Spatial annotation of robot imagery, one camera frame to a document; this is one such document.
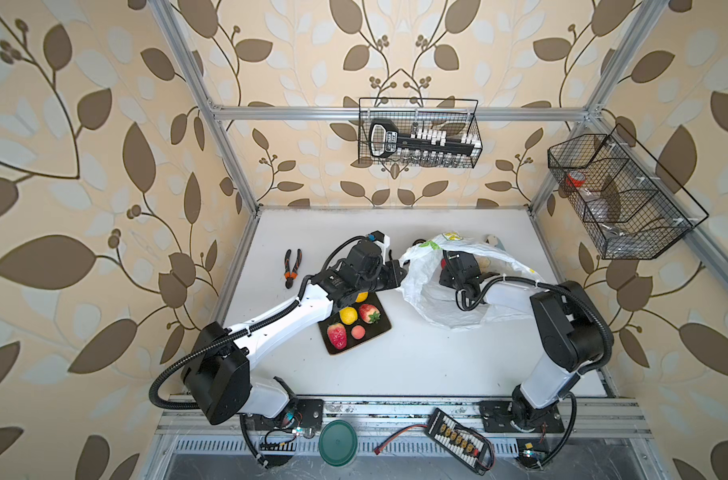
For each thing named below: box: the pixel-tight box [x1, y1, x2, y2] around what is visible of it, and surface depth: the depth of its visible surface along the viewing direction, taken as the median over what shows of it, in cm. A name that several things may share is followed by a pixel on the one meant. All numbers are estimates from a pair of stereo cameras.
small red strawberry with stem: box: [359, 304, 381, 324], surface depth 89 cm
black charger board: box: [424, 408, 495, 476], surface depth 72 cm
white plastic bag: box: [397, 232, 544, 330], surface depth 79 cm
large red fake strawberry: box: [327, 323, 347, 350], surface depth 86 cm
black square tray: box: [318, 292, 392, 355], surface depth 88 cm
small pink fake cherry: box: [351, 325, 366, 340], surface depth 88 cm
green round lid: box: [318, 419, 358, 467], surface depth 63 cm
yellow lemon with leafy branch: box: [339, 306, 358, 325], surface depth 89 cm
